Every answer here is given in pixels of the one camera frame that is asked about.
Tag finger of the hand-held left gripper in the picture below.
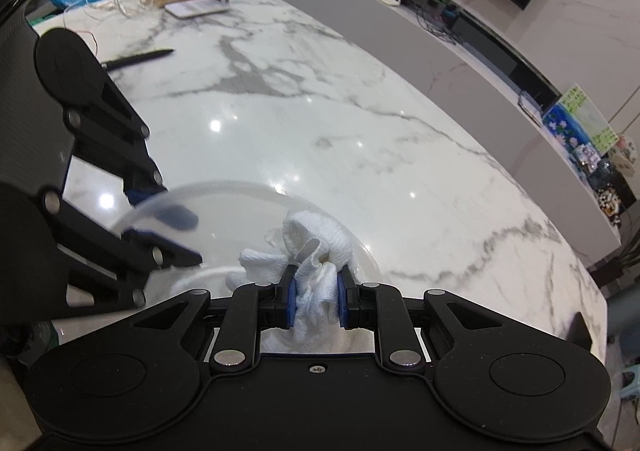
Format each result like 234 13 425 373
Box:
42 187 204 312
65 71 199 233

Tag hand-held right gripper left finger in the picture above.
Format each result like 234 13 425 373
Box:
132 265 300 374

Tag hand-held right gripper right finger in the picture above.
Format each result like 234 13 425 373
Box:
336 267 506 373

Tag white cloth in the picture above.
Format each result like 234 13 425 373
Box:
227 210 361 357

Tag clear plastic bowl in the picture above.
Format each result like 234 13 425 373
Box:
116 179 382 357

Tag black pen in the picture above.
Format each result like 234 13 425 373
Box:
100 49 175 70

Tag small photo frames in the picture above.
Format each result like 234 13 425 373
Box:
570 143 601 176

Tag grey trash bin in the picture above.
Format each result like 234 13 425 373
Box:
607 276 640 347

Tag black and white panda toy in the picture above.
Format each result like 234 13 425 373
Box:
597 186 626 216

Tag blue and green painting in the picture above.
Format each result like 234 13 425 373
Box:
542 83 618 154

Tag teal plastic stool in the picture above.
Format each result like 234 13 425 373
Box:
620 356 640 402

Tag round decorative fan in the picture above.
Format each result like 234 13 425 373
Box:
607 133 640 172

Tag black cables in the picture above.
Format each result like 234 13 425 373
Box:
415 0 466 44

